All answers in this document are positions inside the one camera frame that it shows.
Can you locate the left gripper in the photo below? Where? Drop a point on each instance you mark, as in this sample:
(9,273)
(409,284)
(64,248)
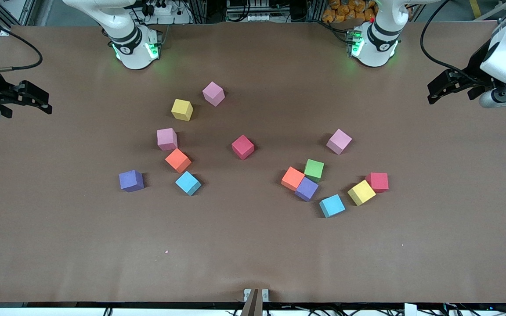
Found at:
(476,66)

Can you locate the lilac foam cube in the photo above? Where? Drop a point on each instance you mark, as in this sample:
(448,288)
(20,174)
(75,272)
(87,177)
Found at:
(339,141)
(213,93)

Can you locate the orange foam cube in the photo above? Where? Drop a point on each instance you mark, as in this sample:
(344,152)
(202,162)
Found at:
(292,178)
(178,160)

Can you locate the green foam cube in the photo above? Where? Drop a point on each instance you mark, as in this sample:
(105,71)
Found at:
(314,170)

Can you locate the blue foam cube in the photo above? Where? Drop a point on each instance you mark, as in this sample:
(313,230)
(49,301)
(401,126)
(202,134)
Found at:
(188,183)
(332,206)

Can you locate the purple foam cube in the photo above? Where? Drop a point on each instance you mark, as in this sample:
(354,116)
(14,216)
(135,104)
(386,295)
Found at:
(131,180)
(306,189)

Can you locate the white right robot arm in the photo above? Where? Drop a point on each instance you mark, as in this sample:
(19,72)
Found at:
(132,44)

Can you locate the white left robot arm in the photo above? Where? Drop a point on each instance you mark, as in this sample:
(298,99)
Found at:
(380,44)

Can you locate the red foam cube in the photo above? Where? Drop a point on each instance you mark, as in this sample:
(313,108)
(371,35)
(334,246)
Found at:
(378,182)
(243,146)

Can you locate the pile of orange objects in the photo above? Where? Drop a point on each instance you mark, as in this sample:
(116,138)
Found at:
(345,11)

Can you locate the yellow foam cube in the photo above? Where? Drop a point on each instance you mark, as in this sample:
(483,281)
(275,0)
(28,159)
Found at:
(361,192)
(182,109)

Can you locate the pink foam cube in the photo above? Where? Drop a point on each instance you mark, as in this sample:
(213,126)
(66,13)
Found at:
(167,139)

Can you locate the white power strip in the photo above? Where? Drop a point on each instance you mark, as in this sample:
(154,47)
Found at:
(178,18)

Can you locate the black electronics unit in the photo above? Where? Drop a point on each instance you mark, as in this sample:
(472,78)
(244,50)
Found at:
(235,4)

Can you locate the brown table cover sheet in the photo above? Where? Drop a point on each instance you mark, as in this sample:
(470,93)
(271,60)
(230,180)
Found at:
(253,245)

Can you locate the aluminium frame post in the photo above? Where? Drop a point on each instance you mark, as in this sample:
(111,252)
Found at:
(27,11)
(494,15)

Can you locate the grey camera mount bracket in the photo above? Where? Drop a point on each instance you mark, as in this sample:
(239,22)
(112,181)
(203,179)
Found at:
(255,303)

